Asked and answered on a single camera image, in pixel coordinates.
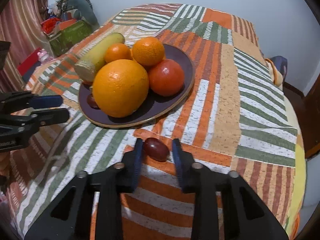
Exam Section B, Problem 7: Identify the large orange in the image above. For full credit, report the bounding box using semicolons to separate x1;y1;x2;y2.
92;59;149;118

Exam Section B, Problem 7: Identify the dark red jujube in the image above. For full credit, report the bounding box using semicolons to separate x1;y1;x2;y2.
142;138;169;162
87;94;100;109

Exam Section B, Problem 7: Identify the small mandarin orange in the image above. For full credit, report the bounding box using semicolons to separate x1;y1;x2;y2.
132;36;165;67

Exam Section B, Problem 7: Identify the red tomato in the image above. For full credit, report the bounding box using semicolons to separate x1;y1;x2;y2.
148;59;184;96

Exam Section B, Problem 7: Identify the pink toy figure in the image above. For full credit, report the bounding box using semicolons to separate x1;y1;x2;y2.
37;49;54;64

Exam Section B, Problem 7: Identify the striped pink curtain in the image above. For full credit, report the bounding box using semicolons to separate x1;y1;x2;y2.
1;0;53;92

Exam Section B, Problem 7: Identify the striped patchwork bedspread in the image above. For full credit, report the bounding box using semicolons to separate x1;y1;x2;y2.
7;4;306;239

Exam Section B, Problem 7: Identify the purple round plate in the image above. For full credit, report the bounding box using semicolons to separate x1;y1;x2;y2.
78;44;195;128

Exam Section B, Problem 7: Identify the brown wooden door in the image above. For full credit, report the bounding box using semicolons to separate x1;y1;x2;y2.
284;76;319;159

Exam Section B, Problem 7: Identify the blue bag behind bed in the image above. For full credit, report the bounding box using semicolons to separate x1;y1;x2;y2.
270;56;288;81

